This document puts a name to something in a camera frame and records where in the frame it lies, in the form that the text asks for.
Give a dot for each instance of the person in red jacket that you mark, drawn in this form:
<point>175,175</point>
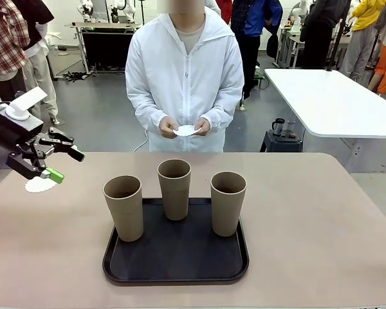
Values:
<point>225,6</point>

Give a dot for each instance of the person in dark jacket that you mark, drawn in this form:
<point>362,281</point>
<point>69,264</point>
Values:
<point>318,32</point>

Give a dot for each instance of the workbench with black panel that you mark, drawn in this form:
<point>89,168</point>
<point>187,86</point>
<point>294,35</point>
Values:
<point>99,48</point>

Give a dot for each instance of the black hanging bag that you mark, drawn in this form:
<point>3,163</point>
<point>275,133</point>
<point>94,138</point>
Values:
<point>272,46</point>

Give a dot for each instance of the person in red plaid shirt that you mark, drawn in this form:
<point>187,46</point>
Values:
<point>3,32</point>

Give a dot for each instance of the person's right hand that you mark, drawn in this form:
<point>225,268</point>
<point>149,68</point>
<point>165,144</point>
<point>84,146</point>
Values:
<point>168,128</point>

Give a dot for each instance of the white scalloped paper coaster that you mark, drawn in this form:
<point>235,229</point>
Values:
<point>185,130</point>
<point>35,186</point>

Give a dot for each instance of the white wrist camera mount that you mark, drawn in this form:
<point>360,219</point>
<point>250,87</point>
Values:
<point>25,99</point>

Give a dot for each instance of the black plastic serving tray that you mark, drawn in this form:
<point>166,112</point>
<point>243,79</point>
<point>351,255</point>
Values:
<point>177,254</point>

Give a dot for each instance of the person's left forearm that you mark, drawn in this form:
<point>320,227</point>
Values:
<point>223,109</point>

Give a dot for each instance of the person's left hand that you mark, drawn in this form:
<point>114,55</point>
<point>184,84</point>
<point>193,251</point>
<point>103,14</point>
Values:
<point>203,127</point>

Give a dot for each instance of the person in blue jacket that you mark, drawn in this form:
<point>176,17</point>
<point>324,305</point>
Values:
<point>254,19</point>

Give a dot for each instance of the grey background desk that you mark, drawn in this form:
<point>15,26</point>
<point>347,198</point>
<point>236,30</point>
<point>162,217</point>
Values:
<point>294,42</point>

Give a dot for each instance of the person in black vest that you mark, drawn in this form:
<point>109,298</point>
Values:
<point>40,74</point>

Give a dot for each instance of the black step stool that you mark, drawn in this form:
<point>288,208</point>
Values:
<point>280,144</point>

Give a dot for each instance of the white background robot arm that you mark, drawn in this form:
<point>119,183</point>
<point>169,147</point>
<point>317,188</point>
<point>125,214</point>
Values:
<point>85,9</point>
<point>297,13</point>
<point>125,9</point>

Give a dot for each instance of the person in white jacket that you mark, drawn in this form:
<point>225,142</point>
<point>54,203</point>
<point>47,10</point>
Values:
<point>183,80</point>

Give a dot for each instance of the white side table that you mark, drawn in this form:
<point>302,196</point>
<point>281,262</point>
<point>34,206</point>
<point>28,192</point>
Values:
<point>328,103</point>

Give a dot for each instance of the person in yellow top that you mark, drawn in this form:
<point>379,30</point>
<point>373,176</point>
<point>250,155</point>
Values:
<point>370,13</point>

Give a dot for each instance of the bystander in white top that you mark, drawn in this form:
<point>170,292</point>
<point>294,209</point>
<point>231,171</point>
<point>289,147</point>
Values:
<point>212,4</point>

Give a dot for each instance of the tall tan paper cup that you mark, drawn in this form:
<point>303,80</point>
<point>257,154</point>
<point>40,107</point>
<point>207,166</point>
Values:
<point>125,212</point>
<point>226,212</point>
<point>175,199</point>

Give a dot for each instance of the black clamp pole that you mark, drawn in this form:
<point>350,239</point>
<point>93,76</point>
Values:
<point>336,48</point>

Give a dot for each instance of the green black floor device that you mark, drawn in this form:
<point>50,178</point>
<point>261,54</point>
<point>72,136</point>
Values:
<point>260,77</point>

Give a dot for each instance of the person's right forearm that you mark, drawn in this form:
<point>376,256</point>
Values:
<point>144,111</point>

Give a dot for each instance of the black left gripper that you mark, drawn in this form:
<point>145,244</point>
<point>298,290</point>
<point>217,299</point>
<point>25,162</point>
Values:
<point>17,132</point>

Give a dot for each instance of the black silver travel mug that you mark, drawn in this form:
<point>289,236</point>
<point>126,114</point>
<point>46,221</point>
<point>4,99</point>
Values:
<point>278,127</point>

